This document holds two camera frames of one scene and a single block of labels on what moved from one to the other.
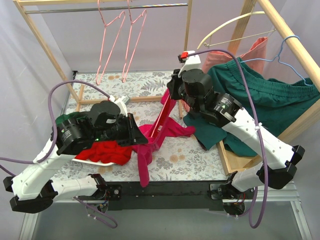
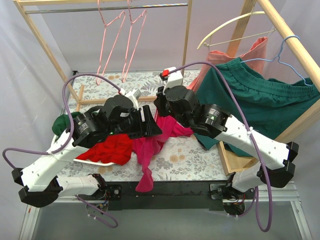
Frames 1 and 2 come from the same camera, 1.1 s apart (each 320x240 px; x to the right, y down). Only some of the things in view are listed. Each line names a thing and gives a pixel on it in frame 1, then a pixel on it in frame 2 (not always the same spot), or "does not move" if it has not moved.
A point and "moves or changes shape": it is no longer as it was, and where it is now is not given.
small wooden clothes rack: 31,6 does not move
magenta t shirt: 163,124 moves or changes shape
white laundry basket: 94,162 does not move
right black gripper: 173,85 to 160,106
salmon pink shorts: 254,58 does not move
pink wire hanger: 125,74 does not move
